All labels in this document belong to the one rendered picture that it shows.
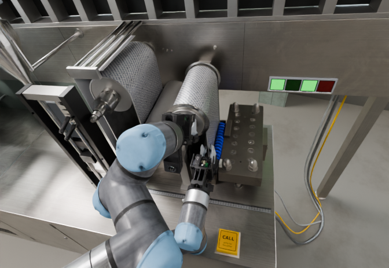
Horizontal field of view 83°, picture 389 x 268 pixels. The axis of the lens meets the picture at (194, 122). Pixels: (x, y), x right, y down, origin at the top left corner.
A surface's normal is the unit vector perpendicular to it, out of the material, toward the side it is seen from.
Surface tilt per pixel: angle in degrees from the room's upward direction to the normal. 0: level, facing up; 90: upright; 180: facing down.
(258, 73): 90
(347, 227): 0
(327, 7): 90
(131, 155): 50
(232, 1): 90
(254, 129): 0
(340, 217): 0
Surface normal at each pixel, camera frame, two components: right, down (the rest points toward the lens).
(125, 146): -0.23, 0.08
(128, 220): -0.30, -0.59
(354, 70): -0.22, 0.70
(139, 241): -0.08, -0.68
